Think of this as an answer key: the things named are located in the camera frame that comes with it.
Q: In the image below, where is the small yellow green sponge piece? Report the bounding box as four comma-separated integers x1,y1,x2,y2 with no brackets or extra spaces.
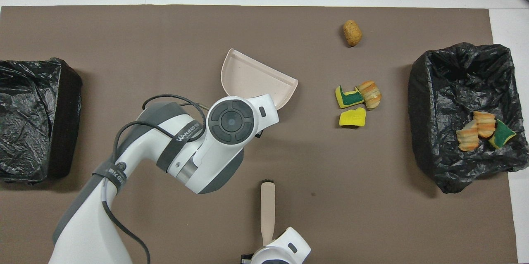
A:
489,119,517,150

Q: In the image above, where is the beige plastic dustpan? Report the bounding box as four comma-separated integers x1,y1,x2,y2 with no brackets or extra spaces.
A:
221,48,299,111

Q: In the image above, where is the bin with black bag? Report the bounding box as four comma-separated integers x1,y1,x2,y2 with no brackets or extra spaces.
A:
408,42,529,194
0,57,83,185

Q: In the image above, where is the brown table mat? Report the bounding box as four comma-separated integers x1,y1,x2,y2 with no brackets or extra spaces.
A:
0,5,519,264

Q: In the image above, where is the brown bread roll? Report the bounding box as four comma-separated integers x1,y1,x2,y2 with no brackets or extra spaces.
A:
343,19,362,47

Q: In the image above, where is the bread piece with pale side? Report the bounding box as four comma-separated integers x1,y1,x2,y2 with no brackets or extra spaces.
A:
456,119,480,152

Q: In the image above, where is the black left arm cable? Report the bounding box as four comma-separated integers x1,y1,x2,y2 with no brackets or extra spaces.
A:
101,94,207,264

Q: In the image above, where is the beige hand brush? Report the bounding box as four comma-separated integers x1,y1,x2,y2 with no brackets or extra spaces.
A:
260,179,276,246

